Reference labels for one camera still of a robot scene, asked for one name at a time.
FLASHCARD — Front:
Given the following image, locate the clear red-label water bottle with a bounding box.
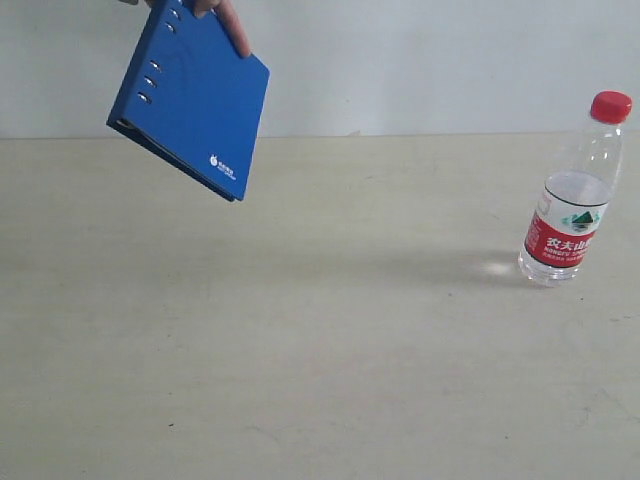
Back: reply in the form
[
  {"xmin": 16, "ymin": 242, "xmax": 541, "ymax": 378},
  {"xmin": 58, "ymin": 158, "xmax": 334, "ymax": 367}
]
[{"xmin": 518, "ymin": 90, "xmax": 633, "ymax": 287}]

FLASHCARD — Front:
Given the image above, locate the person's bare hand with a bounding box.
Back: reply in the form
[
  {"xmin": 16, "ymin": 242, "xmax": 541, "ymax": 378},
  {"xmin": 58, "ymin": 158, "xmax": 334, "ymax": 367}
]
[{"xmin": 190, "ymin": 0, "xmax": 252, "ymax": 59}]

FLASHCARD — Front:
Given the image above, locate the blue ring binder notebook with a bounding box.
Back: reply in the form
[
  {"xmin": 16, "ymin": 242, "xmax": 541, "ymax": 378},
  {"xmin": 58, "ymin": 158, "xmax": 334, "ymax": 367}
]
[{"xmin": 106, "ymin": 0, "xmax": 270, "ymax": 202}]

